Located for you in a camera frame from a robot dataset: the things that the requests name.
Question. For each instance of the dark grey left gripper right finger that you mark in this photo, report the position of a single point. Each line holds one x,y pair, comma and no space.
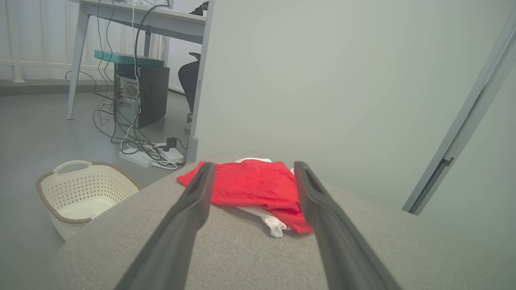
334,241

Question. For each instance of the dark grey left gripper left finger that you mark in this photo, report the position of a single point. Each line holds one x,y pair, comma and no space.
181,233

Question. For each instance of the red basketball jersey black number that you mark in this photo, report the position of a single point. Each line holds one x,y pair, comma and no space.
250,183

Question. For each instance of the white power strip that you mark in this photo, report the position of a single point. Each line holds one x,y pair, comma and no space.
137,159

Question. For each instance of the black power adapter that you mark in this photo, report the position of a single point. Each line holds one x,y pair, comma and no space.
171,143

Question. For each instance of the cream perforated laundry basket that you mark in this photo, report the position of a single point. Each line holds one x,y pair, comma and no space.
88,189

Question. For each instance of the black computer tower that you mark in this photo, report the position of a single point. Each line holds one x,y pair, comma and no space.
155,94

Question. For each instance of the black office chair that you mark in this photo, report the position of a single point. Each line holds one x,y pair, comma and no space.
188,80

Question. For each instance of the teal flat box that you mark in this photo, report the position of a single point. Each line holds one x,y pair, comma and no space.
129,58

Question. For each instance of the grey metal desk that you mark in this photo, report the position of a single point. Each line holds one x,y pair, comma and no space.
173,22

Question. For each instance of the white window railing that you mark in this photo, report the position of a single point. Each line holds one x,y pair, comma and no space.
40,63

